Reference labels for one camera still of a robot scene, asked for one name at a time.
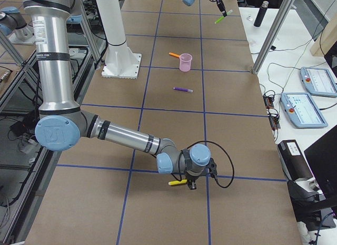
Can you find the yellow marker pen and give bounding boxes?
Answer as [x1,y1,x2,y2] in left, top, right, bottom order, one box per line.
[168,180,187,187]

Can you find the green marker pen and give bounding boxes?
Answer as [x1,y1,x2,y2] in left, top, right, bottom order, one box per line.
[214,9,233,24]

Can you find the orange marker pen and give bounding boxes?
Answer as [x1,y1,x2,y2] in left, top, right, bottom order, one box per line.
[168,52,180,58]

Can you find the purple marker pen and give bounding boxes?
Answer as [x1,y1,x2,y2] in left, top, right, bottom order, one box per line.
[173,87,193,93]

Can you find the black water bottle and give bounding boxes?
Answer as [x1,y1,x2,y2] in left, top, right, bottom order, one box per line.
[253,1,269,27]

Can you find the small circuit boards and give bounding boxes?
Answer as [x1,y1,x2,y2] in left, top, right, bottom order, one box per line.
[263,94,281,131]

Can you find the black brown box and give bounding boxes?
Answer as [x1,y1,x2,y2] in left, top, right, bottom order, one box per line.
[277,140,314,182]

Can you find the far teach pendant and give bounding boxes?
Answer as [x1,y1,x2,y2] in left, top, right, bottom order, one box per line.
[300,67,336,97]

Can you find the teach pendant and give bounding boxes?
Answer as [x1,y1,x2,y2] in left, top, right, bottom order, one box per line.
[281,92,328,129]
[300,67,336,97]

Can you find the near teach pendant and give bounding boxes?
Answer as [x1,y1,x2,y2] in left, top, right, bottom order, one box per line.
[281,92,328,129]

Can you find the black monitor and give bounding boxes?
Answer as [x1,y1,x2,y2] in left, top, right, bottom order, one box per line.
[304,126,336,197]

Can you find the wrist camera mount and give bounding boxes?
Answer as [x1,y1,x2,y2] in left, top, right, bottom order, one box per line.
[204,158,217,181]

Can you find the black camera cable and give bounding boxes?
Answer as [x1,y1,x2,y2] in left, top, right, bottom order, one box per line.
[171,141,235,189]

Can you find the aluminium frame post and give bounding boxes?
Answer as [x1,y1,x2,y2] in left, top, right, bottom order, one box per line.
[251,0,295,75]

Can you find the white camera pillar base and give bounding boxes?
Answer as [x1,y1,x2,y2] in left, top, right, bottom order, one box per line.
[96,0,142,79]

